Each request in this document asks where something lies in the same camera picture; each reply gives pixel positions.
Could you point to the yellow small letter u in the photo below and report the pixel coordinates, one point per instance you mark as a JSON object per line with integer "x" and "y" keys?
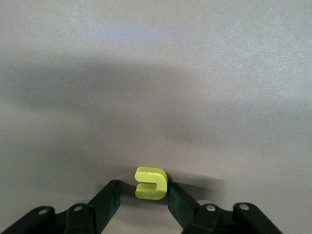
{"x": 151, "y": 192}

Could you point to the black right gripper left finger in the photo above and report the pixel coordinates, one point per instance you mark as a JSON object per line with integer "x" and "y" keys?
{"x": 104, "y": 207}

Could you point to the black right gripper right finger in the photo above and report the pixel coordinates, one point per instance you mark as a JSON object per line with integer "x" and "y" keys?
{"x": 185, "y": 209}

